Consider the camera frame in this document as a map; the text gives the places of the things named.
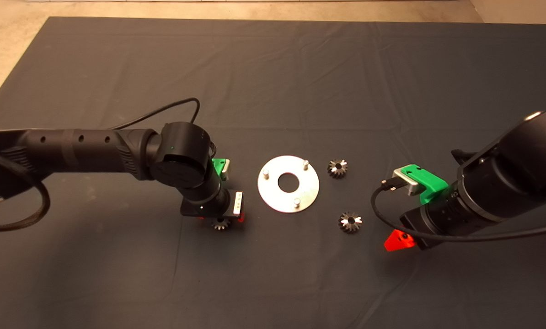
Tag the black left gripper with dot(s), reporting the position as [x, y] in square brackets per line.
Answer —
[213, 205]

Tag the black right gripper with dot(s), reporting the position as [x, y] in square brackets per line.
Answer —
[437, 221]

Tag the small steel planetary gear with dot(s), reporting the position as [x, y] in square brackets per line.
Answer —
[346, 226]
[221, 224]
[332, 171]

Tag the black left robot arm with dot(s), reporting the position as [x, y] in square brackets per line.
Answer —
[94, 151]

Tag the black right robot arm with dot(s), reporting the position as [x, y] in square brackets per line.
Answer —
[520, 164]

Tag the round metal carrier plate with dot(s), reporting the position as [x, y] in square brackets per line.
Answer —
[273, 192]

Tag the dark grey table cloth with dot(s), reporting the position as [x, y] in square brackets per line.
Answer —
[273, 68]

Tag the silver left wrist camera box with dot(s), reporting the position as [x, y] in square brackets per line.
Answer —
[226, 170]

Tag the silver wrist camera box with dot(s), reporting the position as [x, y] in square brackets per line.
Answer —
[403, 180]
[226, 170]

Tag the green left camera mount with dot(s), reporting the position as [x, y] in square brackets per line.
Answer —
[218, 165]

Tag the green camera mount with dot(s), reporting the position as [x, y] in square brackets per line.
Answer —
[218, 165]
[430, 183]

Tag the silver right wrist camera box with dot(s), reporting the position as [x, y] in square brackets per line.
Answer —
[403, 180]

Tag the green right camera mount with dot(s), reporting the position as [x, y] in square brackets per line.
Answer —
[430, 183]

